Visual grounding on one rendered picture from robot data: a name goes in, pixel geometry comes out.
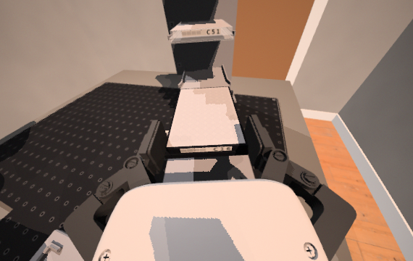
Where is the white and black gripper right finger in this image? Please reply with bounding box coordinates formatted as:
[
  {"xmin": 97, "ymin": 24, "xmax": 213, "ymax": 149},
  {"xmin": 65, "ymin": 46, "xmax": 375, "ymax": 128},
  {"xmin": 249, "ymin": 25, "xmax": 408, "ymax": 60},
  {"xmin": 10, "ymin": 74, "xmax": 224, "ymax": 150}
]
[{"xmin": 244, "ymin": 115, "xmax": 356, "ymax": 261}]

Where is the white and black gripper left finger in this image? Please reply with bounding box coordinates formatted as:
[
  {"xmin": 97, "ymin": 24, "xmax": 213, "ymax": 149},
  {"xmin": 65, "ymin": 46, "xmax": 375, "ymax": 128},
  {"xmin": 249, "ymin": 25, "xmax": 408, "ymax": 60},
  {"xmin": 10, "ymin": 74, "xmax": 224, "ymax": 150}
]
[{"xmin": 63, "ymin": 120, "xmax": 167, "ymax": 261}]

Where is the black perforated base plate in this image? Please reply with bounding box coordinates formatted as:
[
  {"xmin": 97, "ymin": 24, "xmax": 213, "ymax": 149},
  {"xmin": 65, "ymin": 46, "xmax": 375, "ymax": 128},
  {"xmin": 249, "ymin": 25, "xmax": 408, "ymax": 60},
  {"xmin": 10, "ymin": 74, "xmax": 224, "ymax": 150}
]
[{"xmin": 0, "ymin": 82, "xmax": 287, "ymax": 261}]

